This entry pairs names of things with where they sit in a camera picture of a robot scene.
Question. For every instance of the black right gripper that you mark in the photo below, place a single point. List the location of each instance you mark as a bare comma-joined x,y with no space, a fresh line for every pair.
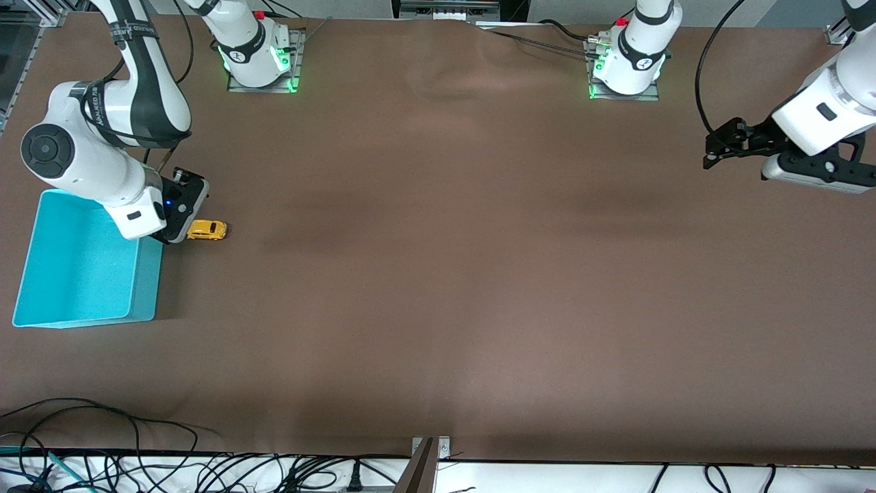
161,237

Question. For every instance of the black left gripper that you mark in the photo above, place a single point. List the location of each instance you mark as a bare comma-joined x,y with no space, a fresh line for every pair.
758,135

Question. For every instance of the yellow beetle toy car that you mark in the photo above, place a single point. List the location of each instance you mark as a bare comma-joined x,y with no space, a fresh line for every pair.
209,230

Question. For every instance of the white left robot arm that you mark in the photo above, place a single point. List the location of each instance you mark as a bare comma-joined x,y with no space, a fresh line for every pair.
828,116

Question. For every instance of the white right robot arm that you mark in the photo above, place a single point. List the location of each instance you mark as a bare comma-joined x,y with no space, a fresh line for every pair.
89,157

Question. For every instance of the turquoise plastic bin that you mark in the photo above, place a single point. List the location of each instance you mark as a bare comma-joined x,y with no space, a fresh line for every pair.
75,274

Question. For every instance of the brown table cover sheet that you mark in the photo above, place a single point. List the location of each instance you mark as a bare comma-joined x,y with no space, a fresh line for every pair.
438,274

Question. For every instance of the grey power strip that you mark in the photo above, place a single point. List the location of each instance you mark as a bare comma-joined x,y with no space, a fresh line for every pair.
448,10

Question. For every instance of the black power plug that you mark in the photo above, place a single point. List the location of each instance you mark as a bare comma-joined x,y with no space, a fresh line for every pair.
354,478

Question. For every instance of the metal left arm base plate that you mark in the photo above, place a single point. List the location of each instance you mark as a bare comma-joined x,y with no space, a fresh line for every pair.
626,98

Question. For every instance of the aluminium frame corner piece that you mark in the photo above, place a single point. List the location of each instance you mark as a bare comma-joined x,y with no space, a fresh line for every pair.
836,34

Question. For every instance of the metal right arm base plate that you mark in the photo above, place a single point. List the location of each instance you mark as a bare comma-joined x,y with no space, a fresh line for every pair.
267,89

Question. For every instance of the aluminium frame rail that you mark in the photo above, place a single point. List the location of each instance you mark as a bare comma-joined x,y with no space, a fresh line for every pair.
51,17

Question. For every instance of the small metal mounting bracket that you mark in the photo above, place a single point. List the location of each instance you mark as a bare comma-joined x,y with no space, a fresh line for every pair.
443,448

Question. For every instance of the grey metal camera post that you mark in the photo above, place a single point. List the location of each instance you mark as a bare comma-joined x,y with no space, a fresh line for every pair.
417,476

